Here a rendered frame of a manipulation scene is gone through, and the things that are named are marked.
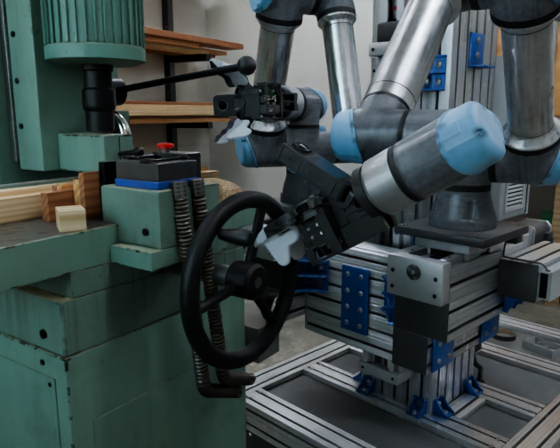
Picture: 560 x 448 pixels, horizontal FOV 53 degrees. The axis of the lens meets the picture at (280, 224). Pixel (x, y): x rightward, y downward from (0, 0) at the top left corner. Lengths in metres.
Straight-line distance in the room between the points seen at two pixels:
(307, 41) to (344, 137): 3.79
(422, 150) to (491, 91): 1.09
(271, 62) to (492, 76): 0.64
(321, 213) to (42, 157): 0.62
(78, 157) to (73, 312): 0.33
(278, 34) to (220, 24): 3.61
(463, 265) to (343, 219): 0.58
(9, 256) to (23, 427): 0.36
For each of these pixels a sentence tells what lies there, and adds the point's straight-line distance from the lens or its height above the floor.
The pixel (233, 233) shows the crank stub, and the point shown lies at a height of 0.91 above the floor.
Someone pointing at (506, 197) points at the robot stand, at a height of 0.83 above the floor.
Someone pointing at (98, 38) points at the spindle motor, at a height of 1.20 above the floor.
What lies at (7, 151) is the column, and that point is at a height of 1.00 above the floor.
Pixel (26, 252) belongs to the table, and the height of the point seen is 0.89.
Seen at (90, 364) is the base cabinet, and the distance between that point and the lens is 0.96.
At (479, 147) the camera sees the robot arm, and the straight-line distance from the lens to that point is 0.62.
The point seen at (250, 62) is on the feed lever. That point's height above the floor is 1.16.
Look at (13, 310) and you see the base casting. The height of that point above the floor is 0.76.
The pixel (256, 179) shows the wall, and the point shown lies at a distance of 4.81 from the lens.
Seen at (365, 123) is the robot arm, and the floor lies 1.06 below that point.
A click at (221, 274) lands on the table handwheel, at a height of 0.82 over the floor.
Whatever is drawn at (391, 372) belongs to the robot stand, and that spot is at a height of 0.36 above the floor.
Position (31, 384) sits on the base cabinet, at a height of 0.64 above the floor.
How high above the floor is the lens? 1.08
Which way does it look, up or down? 11 degrees down
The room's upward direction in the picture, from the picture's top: straight up
